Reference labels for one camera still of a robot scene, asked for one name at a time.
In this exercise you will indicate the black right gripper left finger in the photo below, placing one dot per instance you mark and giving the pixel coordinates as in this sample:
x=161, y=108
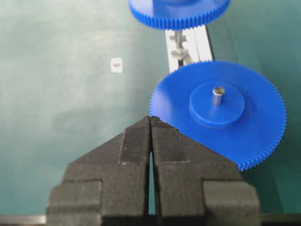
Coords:
x=108, y=186

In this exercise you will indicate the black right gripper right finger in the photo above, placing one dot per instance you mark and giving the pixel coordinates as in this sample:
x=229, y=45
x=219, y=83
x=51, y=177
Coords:
x=194, y=186

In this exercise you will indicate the small blue plastic gear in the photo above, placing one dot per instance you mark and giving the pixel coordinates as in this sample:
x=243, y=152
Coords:
x=246, y=128

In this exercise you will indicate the free steel shaft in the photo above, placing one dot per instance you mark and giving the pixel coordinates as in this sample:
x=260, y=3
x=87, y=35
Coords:
x=218, y=93

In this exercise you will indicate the large blue plastic gear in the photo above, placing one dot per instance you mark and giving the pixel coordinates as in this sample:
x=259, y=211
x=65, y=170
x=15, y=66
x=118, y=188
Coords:
x=177, y=14

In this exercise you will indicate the white tape with coin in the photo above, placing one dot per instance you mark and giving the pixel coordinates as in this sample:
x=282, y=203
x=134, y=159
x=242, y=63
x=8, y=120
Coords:
x=116, y=65

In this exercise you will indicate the white lower shaft bracket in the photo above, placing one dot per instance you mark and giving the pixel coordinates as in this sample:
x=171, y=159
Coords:
x=179, y=53

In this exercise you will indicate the aluminium extrusion rail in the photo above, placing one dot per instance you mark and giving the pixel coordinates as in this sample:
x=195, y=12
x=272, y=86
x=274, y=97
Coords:
x=197, y=44

